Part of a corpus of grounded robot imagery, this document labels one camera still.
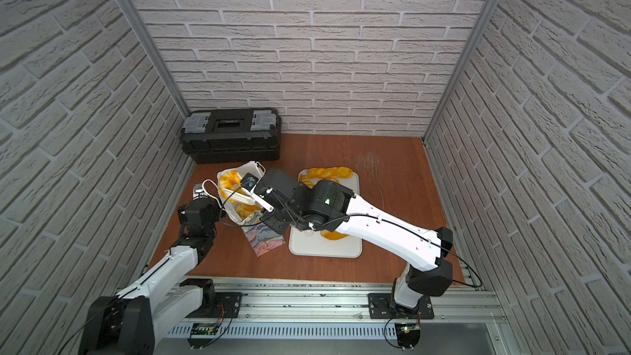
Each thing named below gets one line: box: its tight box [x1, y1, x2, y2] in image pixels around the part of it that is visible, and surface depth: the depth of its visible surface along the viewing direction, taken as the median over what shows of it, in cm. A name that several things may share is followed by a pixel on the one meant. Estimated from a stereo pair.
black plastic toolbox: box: [179, 108, 282, 165], surface depth 102 cm
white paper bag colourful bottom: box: [216, 160, 286, 257], surface depth 74 cm
